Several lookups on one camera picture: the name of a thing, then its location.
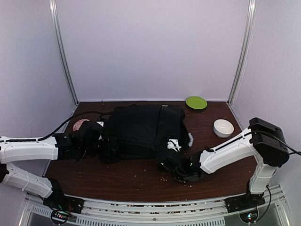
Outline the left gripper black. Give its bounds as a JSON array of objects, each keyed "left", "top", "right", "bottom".
[{"left": 79, "top": 137, "right": 120, "bottom": 158}]

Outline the black backpack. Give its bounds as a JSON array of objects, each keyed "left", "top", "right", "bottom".
[{"left": 99, "top": 104, "right": 193, "bottom": 164}]

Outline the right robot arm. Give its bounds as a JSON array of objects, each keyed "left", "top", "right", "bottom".
[{"left": 156, "top": 118, "right": 301, "bottom": 208}]

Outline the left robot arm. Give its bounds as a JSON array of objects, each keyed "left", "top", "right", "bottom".
[{"left": 0, "top": 121, "right": 119, "bottom": 209}]

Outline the patterned pink bowl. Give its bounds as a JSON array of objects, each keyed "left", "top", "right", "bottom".
[{"left": 72, "top": 119, "right": 89, "bottom": 131}]

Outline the green plate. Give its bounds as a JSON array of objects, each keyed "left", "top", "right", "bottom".
[{"left": 185, "top": 96, "right": 207, "bottom": 110}]

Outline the white ribbed bowl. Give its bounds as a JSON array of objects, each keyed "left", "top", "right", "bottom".
[{"left": 214, "top": 119, "right": 234, "bottom": 138}]

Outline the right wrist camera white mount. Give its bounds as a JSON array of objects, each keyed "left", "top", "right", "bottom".
[{"left": 167, "top": 135, "right": 182, "bottom": 153}]

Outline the front aluminium rail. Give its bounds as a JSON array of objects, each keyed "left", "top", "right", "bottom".
[{"left": 20, "top": 185, "right": 290, "bottom": 226}]

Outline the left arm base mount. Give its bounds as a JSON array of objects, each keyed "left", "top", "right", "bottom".
[{"left": 42, "top": 196, "right": 84, "bottom": 225}]

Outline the left black cable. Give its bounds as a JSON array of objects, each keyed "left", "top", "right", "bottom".
[{"left": 0, "top": 111, "right": 111, "bottom": 143}]

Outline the black cable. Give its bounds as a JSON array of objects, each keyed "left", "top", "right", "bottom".
[
  {"left": 250, "top": 130, "right": 301, "bottom": 156},
  {"left": 0, "top": 111, "right": 111, "bottom": 143}
]

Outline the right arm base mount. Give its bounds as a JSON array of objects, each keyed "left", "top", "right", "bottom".
[{"left": 224, "top": 194, "right": 265, "bottom": 224}]

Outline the left aluminium frame post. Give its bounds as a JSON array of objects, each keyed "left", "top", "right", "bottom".
[{"left": 49, "top": 0, "right": 79, "bottom": 105}]

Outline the aluminium frame post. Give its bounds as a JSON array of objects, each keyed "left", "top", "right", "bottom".
[
  {"left": 49, "top": 0, "right": 79, "bottom": 105},
  {"left": 228, "top": 0, "right": 257, "bottom": 107}
]

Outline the right black cable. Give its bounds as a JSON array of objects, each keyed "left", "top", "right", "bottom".
[{"left": 250, "top": 130, "right": 301, "bottom": 156}]

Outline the right aluminium frame post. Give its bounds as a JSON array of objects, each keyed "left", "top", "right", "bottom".
[{"left": 228, "top": 0, "right": 257, "bottom": 107}]

